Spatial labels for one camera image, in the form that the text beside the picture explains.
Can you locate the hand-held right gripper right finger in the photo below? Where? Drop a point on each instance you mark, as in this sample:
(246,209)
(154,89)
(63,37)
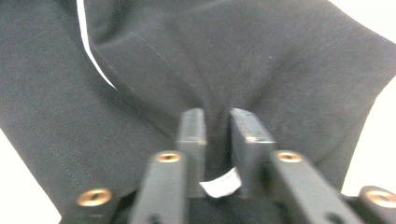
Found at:
(252,137)

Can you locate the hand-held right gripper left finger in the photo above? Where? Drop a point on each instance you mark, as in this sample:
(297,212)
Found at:
(190,133)

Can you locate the black tank top white trim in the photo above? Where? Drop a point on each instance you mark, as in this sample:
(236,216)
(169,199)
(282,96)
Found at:
(155,68)

